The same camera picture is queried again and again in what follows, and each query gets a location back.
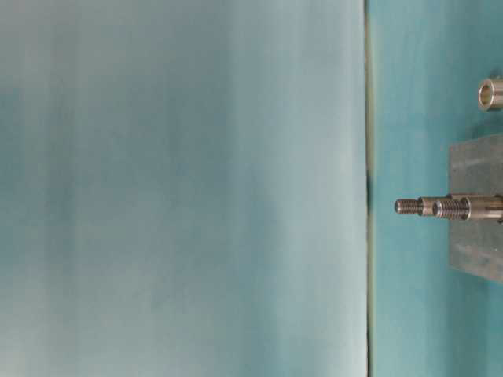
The silver metal washer bushing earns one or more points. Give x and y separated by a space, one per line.
489 93

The threaded steel shaft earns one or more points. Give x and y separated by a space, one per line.
422 206
472 208

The near threaded steel shaft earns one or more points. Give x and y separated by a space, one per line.
472 208

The grey metal base block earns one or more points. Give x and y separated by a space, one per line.
475 247

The far threaded steel shaft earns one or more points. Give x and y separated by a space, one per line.
422 206

